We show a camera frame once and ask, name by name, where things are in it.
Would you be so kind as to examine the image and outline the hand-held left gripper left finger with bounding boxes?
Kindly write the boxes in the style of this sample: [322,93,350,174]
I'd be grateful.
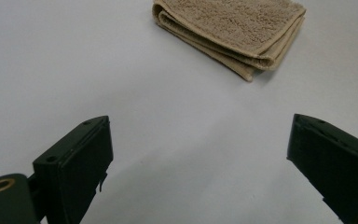
[32,115,114,224]

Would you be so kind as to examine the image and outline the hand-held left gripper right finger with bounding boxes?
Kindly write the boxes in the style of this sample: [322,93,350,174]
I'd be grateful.
[286,113,358,224]

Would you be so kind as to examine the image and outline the beige towel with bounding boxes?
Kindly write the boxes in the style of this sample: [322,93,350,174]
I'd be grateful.
[151,0,308,82]

